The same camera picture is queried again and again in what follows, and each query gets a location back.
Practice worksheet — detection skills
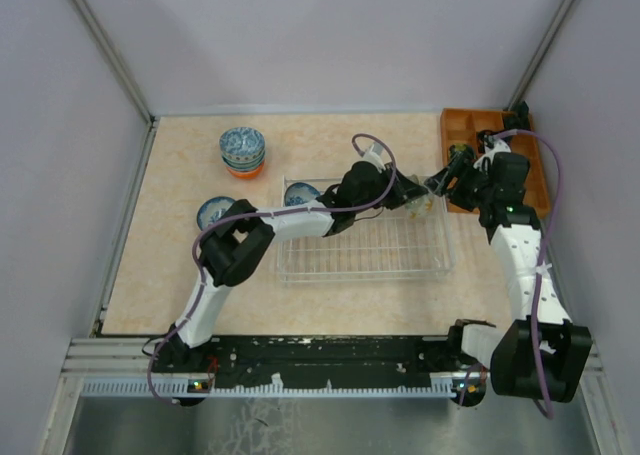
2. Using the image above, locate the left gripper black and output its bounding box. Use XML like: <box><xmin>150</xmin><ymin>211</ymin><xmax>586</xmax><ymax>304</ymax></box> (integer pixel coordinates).
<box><xmin>353</xmin><ymin>162</ymin><xmax>426</xmax><ymax>215</ymax></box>

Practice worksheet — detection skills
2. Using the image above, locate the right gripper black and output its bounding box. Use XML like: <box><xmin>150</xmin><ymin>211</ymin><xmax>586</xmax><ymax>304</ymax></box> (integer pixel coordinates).
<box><xmin>425</xmin><ymin>152</ymin><xmax>495</xmax><ymax>212</ymax></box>

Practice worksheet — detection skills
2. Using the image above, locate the yellow floral bowl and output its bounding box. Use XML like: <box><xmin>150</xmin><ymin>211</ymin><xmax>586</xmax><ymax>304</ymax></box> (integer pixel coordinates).
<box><xmin>404</xmin><ymin>175</ymin><xmax>434</xmax><ymax>220</ymax></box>

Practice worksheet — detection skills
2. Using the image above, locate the white wire dish rack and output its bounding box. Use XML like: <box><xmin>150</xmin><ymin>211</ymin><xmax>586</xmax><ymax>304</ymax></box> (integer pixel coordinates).
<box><xmin>275</xmin><ymin>198</ymin><xmax>456</xmax><ymax>284</ymax></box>

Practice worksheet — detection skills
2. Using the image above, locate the blue white patterned bowl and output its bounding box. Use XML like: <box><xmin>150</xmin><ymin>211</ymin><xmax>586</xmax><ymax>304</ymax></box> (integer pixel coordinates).
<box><xmin>284</xmin><ymin>182</ymin><xmax>321</xmax><ymax>207</ymax></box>

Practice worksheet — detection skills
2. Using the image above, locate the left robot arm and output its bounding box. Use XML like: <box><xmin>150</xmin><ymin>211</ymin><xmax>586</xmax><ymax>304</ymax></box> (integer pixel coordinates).
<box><xmin>152</xmin><ymin>161</ymin><xmax>431</xmax><ymax>372</ymax></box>

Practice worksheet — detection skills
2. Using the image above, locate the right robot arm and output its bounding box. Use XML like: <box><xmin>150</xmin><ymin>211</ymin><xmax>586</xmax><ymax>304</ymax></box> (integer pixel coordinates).
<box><xmin>425</xmin><ymin>145</ymin><xmax>593</xmax><ymax>403</ymax></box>

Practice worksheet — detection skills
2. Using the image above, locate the black yellow object in tray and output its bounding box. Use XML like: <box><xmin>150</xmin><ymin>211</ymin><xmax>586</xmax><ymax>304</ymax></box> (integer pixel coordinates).
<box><xmin>448</xmin><ymin>143</ymin><xmax>476</xmax><ymax>162</ymax></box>

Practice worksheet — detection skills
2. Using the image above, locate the wooden compartment tray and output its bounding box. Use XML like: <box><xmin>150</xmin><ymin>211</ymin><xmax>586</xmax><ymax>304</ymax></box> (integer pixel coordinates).
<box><xmin>439</xmin><ymin>107</ymin><xmax>553</xmax><ymax>220</ymax></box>

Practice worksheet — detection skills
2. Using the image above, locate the black object tray centre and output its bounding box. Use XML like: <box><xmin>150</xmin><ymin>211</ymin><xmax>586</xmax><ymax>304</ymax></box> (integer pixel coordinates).
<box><xmin>476</xmin><ymin>130</ymin><xmax>511</xmax><ymax>154</ymax></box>

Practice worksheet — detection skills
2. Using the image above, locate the black object tray corner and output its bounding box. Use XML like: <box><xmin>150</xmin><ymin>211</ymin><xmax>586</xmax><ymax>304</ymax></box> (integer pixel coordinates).
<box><xmin>502</xmin><ymin>100</ymin><xmax>532</xmax><ymax>131</ymax></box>

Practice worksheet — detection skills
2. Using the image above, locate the orange bottom stacked bowl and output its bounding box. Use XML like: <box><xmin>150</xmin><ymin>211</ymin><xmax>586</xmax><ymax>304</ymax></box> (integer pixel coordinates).
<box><xmin>226</xmin><ymin>164</ymin><xmax>264</xmax><ymax>180</ymax></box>

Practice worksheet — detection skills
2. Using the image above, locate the top blue stacked bowl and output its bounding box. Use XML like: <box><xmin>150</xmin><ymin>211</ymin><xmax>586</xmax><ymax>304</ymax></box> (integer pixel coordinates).
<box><xmin>219</xmin><ymin>127</ymin><xmax>266</xmax><ymax>161</ymax></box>

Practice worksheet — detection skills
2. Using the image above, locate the blue white bowl on table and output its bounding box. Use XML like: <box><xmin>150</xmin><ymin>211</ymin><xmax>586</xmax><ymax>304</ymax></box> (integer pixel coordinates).
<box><xmin>196</xmin><ymin>196</ymin><xmax>235</xmax><ymax>231</ymax></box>

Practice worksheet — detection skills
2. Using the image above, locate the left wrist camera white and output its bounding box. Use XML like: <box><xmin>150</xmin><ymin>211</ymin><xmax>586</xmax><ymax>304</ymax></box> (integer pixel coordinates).
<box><xmin>361</xmin><ymin>142</ymin><xmax>385</xmax><ymax>172</ymax></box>

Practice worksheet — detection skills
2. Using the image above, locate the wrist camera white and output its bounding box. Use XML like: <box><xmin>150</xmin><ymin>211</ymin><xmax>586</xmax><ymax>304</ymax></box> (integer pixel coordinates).
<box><xmin>473</xmin><ymin>140</ymin><xmax>511</xmax><ymax>174</ymax></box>
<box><xmin>361</xmin><ymin>142</ymin><xmax>385</xmax><ymax>172</ymax></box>

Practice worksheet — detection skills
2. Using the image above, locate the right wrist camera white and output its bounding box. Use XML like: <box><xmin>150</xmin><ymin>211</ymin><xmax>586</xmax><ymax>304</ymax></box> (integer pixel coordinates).
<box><xmin>473</xmin><ymin>140</ymin><xmax>511</xmax><ymax>174</ymax></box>

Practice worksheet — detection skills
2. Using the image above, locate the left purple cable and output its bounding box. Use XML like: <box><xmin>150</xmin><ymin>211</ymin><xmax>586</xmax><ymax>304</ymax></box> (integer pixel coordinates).
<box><xmin>146</xmin><ymin>133</ymin><xmax>399</xmax><ymax>406</ymax></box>

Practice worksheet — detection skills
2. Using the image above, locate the white cable duct strip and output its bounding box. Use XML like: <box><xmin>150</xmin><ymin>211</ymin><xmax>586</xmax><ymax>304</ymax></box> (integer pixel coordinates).
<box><xmin>82</xmin><ymin>378</ymin><xmax>481</xmax><ymax>397</ymax></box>

